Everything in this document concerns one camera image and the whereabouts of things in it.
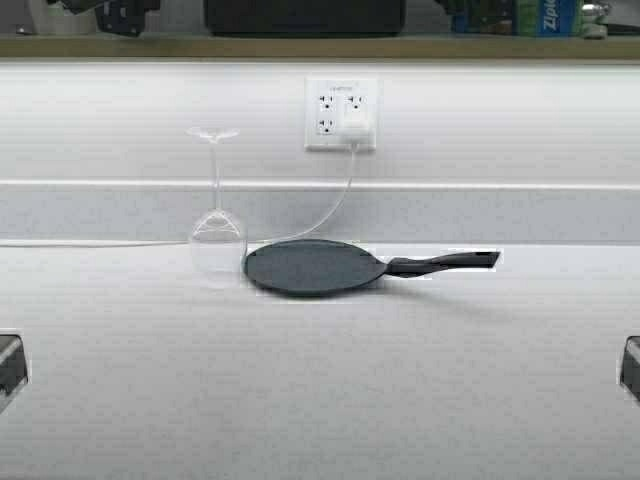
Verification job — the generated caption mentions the black cooking pot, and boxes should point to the black cooking pot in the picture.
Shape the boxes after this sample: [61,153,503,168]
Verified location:
[203,0,407,38]

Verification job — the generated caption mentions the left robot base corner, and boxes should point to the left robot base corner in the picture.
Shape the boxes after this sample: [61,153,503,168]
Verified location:
[0,332,29,412]

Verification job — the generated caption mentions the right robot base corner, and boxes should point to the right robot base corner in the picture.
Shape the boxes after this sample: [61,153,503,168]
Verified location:
[619,336,640,400]

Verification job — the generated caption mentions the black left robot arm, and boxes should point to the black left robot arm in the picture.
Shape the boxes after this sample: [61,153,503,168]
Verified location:
[60,0,161,37]

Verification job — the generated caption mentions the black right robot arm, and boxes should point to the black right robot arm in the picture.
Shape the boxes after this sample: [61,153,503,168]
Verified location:
[437,0,514,35]

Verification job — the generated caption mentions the black flat crepe pan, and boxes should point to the black flat crepe pan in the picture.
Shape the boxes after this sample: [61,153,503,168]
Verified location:
[243,239,501,297]

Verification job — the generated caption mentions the upside-down clear wine glass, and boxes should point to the upside-down clear wine glass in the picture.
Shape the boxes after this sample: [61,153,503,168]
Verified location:
[187,126,248,290]

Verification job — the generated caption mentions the white power adapter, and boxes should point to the white power adapter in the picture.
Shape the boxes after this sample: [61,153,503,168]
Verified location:
[339,113,372,145]

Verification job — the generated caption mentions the green ziploc box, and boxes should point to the green ziploc box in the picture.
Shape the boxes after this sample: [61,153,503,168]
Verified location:
[513,0,584,38]

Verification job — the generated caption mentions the silver knob lid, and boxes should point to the silver knob lid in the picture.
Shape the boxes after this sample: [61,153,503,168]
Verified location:
[581,1,612,40]

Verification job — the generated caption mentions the white charging cable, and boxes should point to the white charging cable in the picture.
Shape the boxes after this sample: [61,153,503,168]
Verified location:
[0,142,359,249]

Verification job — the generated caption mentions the white wall outlet plate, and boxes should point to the white wall outlet plate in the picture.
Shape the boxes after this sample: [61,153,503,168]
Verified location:
[304,77,379,152]

